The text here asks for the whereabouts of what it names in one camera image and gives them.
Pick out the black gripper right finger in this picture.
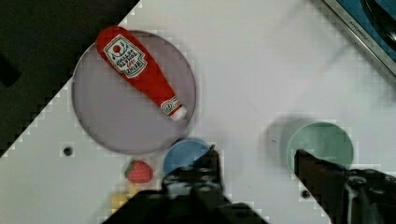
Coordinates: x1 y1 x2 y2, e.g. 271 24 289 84
294 149 396 224

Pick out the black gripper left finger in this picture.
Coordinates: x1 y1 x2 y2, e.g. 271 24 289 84
162 145 223 198

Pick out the green cup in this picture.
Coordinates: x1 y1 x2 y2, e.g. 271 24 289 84
279 119 354 173

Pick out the red toy strawberry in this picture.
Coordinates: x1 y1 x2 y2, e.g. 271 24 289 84
125 161 153 184

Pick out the yellow toy banana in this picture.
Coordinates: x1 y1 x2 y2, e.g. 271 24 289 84
111 184 138 213

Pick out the grey round plate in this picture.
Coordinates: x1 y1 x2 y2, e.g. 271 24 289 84
72 30 197 155

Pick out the red ketchup bottle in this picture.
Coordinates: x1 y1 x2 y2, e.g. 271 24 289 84
95 25 187 121

